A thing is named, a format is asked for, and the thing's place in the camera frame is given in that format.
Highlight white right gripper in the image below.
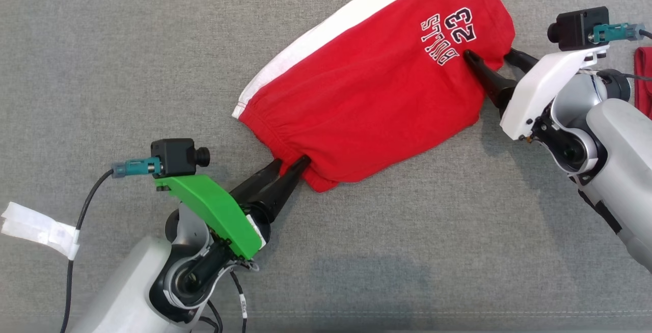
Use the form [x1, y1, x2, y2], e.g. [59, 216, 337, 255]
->
[463, 44, 610, 141]

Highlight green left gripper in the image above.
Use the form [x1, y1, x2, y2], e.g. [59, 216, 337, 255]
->
[154, 155, 312, 261]

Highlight red Bulls basketball shorts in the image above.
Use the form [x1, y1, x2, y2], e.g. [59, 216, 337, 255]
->
[232, 0, 516, 192]

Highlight red Bulls basketball jersey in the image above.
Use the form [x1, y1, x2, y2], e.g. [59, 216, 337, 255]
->
[634, 46, 652, 120]

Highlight teal right camera connector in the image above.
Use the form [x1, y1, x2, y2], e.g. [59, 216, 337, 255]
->
[592, 22, 646, 44]

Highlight teal camera connector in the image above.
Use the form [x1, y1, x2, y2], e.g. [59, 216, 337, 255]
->
[592, 22, 646, 44]
[112, 157, 162, 178]

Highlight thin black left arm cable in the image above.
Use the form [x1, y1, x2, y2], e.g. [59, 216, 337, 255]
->
[201, 264, 250, 333]

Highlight teal left camera connector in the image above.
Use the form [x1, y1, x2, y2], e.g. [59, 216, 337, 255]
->
[112, 157, 162, 178]

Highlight black right camera cable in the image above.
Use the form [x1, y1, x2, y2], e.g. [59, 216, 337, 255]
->
[581, 26, 652, 83]

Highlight black camera cable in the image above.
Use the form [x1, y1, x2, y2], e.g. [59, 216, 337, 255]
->
[60, 169, 117, 333]
[581, 26, 652, 83]

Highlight black left camera cable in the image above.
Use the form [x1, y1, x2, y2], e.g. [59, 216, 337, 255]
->
[60, 169, 117, 333]

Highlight white tape cable flag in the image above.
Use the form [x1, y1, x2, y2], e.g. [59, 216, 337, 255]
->
[0, 202, 81, 261]

